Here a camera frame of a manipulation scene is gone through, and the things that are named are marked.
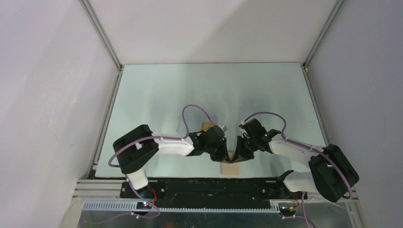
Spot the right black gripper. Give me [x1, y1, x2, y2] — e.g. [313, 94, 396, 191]
[231, 135, 258, 163]

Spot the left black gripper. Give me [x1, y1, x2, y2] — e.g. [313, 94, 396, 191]
[205, 137, 231, 163]

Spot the tan leather card holder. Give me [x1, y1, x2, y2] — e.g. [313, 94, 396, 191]
[220, 163, 240, 176]

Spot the clear plastic card box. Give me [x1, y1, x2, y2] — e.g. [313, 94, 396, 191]
[176, 114, 211, 135]

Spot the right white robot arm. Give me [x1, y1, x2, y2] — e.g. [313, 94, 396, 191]
[235, 118, 360, 202]

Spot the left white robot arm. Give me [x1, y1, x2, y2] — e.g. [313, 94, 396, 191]
[108, 124, 228, 198]

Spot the gold credit card in box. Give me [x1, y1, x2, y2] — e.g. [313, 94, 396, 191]
[201, 122, 214, 131]

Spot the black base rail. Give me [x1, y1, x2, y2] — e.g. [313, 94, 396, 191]
[138, 178, 302, 210]

